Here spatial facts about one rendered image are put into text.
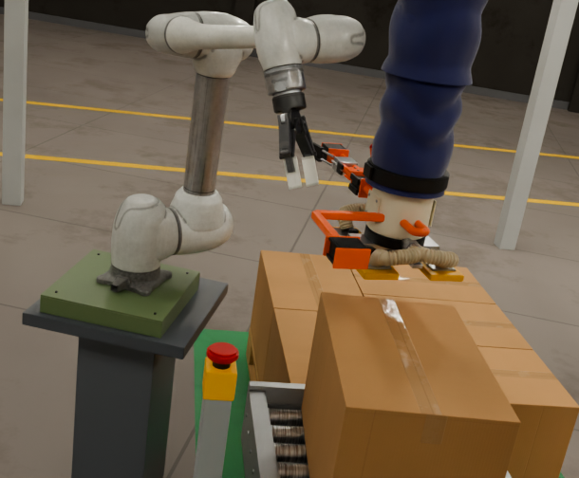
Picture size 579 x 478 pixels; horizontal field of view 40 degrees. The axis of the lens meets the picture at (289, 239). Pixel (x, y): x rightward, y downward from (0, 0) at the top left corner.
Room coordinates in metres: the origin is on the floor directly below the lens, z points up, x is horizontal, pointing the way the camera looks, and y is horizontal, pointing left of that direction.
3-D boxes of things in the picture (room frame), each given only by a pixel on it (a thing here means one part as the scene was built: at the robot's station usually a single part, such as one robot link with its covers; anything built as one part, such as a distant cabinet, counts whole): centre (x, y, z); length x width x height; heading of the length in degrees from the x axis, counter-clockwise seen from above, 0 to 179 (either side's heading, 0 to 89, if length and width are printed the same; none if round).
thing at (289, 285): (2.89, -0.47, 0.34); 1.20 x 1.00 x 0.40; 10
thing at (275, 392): (2.17, -0.29, 0.58); 0.70 x 0.03 x 0.06; 100
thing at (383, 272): (2.08, -0.20, 1.11); 0.34 x 0.10 x 0.05; 18
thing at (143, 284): (2.28, 0.47, 0.84); 0.22 x 0.18 x 0.06; 165
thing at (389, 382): (1.83, -0.34, 0.75); 0.60 x 0.40 x 0.40; 6
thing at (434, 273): (2.14, -0.38, 1.11); 0.34 x 0.10 x 0.05; 18
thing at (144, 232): (2.30, 0.46, 0.98); 0.18 x 0.16 x 0.22; 127
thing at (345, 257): (1.75, -0.14, 1.22); 0.09 x 0.08 x 0.05; 108
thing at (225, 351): (1.52, 0.11, 1.02); 0.07 x 0.07 x 0.04
